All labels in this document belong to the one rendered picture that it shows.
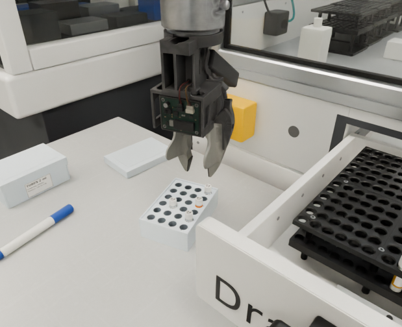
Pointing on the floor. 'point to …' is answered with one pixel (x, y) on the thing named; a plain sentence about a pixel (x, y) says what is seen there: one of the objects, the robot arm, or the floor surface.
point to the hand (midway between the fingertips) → (201, 163)
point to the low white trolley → (104, 242)
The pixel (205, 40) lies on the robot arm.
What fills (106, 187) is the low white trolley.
